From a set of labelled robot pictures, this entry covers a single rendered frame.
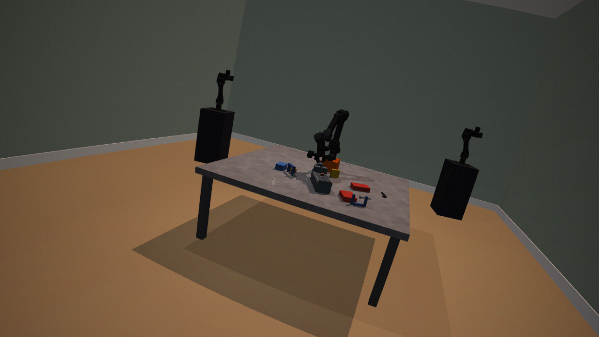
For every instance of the dark blue c-clamp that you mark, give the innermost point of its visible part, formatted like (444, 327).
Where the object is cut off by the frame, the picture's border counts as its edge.
(359, 204)
(293, 169)

